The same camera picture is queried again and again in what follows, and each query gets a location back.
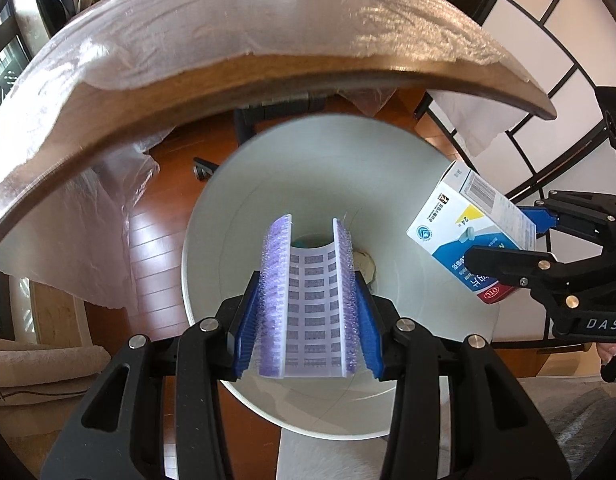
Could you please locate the purple hair roller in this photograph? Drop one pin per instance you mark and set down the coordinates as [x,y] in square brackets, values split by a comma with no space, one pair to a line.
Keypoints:
[308,320]

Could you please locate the dark framed window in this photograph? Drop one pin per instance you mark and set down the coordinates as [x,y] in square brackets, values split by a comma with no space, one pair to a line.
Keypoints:
[3,70]

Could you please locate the clear plastic table sheet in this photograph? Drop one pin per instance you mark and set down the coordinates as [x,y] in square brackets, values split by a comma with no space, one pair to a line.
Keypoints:
[238,20]

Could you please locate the person's right hand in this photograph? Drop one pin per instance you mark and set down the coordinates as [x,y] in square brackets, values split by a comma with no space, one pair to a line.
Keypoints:
[607,353]

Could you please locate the black swivel chair base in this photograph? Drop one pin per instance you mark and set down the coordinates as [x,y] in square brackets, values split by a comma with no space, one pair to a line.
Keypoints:
[268,110]

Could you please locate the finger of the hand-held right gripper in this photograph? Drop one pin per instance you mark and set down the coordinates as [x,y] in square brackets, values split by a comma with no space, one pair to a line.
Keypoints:
[577,210]
[512,260]

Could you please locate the white trash bin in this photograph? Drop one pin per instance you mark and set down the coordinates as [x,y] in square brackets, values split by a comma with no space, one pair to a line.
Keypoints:
[298,175]

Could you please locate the beige cloth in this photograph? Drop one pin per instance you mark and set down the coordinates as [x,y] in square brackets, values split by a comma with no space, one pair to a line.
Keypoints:
[38,365]

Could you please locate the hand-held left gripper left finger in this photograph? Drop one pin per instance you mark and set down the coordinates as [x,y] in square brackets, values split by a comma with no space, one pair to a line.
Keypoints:
[245,330]

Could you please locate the black framed white partition screen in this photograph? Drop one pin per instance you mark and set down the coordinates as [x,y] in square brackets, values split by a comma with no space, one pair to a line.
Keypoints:
[537,60]

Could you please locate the white and blue medicine box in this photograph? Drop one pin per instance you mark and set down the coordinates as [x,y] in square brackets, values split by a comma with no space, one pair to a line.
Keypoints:
[452,220]

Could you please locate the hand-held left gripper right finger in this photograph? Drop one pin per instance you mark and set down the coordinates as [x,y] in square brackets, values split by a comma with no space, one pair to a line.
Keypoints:
[368,330]

